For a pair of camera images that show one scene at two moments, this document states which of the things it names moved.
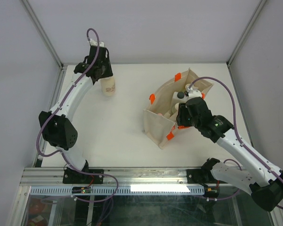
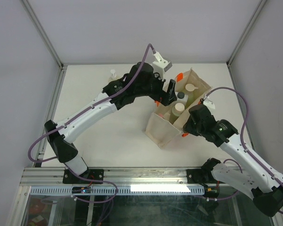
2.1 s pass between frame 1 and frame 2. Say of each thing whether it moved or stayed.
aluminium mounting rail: stayed
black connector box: stayed
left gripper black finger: moved
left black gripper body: moved
